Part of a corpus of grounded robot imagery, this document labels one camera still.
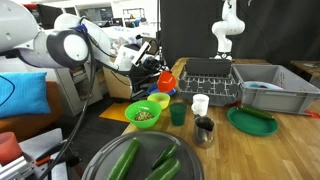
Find grey round tray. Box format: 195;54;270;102
80;129;205;180

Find grey dish rack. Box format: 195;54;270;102
178;57;243;107

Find yellow plastic bowl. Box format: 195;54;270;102
146;92;172;111

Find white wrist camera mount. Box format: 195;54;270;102
114;40;152;73

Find grey plastic bin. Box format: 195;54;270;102
231;63;320;116

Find dark green plastic cup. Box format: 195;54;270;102
169;101;189;127

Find stainless steel cup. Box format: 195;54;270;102
192;114;216;150

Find grey glass door cabinet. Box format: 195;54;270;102
54;66;105;118

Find blue bowl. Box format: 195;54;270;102
146;83;178;98

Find dark green plastic plate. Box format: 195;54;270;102
226;105;280;137

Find small green cucumber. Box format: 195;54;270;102
151;142;178;170

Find black office chair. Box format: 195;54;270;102
127;68;158;101

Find orange floor mat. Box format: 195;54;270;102
98;102;132;124

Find red flat object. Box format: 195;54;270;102
304;109;320;120

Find blue pillow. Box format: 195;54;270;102
0;71;52;120

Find orange plastic bowl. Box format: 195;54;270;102
156;70;177;94

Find white cup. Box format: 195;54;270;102
190;93;211;117

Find orange sofa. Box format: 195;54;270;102
0;81;65;143

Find light blue plate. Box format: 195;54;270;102
243;80;285;92

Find black orange pliers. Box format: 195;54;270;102
34;137;83;168

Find dark wall monitor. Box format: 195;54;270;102
35;3;65;30

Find bright green plastic bowl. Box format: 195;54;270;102
124;99;163;130

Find slim dark green cucumber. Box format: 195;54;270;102
238;104;276;121

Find pale green beans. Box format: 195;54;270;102
133;110;156;122

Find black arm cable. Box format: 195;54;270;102
38;28;98;180

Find pink cup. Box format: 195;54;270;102
0;131;24;165

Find large green cucumber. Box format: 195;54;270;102
106;137;140;180
144;157;182;180

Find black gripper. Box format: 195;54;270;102
141;56;172;80

